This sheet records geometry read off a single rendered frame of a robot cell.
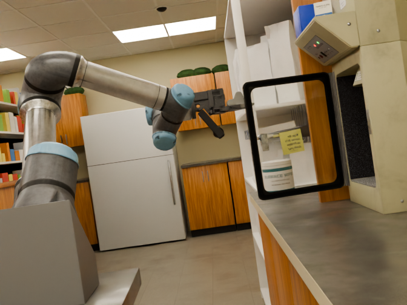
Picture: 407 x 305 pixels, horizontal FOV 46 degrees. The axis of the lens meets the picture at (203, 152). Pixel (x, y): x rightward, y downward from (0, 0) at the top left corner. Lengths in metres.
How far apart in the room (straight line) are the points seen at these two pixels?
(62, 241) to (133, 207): 5.42
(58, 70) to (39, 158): 0.38
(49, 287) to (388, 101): 0.98
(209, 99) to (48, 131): 0.54
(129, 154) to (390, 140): 5.13
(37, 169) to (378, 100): 0.91
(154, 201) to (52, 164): 5.26
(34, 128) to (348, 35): 0.89
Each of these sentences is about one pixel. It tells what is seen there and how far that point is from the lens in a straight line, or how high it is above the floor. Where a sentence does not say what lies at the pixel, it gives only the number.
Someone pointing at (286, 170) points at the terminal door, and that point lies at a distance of 1.63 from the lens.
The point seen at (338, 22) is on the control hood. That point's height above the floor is 1.48.
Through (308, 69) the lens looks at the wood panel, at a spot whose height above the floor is 1.41.
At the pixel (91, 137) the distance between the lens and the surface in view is 6.40.
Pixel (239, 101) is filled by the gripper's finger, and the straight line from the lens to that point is 1.61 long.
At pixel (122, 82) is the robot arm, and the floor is 1.42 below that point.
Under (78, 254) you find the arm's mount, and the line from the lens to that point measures 0.95.
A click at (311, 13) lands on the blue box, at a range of 1.63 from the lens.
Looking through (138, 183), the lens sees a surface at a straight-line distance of 6.30.
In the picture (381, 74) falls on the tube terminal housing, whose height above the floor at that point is 1.32.
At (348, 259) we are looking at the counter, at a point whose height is 0.94.
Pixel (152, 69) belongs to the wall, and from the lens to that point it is 7.02.
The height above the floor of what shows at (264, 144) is 1.17.
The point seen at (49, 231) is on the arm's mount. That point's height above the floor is 1.08.
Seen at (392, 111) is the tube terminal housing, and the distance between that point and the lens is 1.42.
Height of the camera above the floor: 1.20
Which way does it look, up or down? 1 degrees down
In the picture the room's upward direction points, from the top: 8 degrees counter-clockwise
